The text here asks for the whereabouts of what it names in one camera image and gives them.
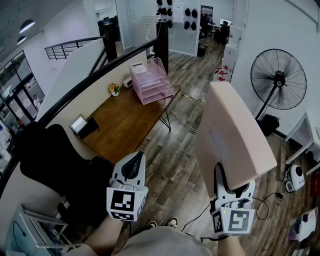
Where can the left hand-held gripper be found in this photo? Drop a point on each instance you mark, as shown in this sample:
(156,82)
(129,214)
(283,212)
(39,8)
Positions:
(121,201)

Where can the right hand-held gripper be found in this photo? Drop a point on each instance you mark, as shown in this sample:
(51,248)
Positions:
(237,220)

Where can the pink cardboard box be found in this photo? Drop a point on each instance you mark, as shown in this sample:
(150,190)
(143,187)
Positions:
(232,130)

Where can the pink paper tray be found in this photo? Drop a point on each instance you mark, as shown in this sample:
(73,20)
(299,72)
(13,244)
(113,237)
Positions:
(153,86)

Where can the person's left forearm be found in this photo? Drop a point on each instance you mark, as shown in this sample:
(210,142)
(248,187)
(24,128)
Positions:
(105,237)

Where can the person's right forearm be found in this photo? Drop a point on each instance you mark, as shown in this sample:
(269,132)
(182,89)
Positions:
(231,247)

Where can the red box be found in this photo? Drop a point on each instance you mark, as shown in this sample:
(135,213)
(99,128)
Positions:
(316,185)

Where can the white black sneaker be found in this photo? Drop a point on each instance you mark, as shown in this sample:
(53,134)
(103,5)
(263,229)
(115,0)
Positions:
(152,224)
(172,222)

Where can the black hairpin desk leg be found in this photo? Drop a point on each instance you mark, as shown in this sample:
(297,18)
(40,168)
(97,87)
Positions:
(167,122)

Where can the white round floor appliance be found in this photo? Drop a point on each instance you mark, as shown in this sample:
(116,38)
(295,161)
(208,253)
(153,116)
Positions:
(295,178)

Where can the black bag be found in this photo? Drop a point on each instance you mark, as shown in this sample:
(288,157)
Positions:
(269,125)

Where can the black office chair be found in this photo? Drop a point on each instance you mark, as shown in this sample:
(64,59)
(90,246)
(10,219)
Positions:
(55,160)

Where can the person's beige shirt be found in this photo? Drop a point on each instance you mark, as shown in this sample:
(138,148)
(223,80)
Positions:
(162,242)

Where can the yellow flowers in white pot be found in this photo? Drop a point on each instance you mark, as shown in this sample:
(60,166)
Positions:
(113,88)

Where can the small white desk device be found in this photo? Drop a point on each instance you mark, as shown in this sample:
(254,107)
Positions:
(127,82)

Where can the white shelf unit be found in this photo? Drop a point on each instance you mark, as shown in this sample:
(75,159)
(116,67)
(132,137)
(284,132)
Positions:
(303,132)

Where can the yellow black striped tape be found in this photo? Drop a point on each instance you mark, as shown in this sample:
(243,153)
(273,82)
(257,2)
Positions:
(192,98)

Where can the wooden desk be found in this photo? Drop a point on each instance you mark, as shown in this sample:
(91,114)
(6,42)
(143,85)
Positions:
(75,91)

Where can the white calculator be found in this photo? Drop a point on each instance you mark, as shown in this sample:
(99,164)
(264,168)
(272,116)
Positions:
(139,68)

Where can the gray plastic crate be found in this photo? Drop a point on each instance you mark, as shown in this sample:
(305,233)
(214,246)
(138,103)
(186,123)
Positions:
(32,230)

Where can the red white stand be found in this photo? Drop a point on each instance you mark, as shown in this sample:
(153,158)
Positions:
(223,73)

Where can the black standing floor fan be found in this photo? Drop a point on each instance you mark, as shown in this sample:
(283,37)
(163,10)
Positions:
(278,78)

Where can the white cabinet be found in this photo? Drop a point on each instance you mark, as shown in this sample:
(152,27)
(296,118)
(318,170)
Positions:
(230,58)

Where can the black trash bin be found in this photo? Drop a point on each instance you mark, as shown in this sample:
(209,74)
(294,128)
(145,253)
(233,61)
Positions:
(201,51)

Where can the black metal bar railing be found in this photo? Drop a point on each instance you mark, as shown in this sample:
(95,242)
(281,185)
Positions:
(63,48)

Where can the group of black caps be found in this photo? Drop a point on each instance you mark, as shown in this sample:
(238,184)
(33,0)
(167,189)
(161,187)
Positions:
(190,12)

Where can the black pendant lamp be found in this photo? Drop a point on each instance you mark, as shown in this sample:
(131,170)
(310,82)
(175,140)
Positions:
(21,40)
(27,26)

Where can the black picture frame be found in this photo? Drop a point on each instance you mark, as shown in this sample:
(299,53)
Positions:
(78,124)

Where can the white metal frame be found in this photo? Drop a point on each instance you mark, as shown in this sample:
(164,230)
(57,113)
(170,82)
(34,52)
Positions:
(185,123)

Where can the tall black post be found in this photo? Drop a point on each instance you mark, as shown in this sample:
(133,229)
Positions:
(162,47)

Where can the short black post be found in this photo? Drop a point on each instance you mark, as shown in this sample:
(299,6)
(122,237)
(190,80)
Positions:
(110,40)

